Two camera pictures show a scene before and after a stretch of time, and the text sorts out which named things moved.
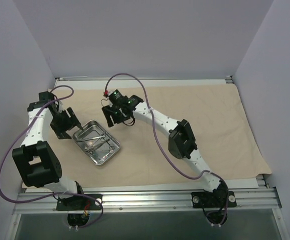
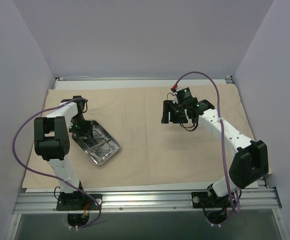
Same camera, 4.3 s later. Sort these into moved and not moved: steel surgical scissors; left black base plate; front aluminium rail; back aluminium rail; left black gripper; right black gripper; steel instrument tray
Moved: steel surgical scissors; right black gripper; left black gripper
Not moved: left black base plate; steel instrument tray; front aluminium rail; back aluminium rail
